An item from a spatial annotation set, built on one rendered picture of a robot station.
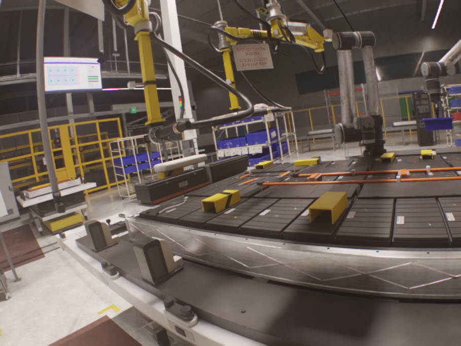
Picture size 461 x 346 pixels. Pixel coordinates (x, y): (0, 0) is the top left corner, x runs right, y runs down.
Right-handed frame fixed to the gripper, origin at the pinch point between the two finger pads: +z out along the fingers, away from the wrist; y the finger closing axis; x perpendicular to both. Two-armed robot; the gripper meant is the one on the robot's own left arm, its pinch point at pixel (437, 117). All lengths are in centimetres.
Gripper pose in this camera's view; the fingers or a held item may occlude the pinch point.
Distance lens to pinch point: 196.8
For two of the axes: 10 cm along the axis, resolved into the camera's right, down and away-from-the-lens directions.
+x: 6.8, -0.1, -7.3
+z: 1.6, 9.8, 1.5
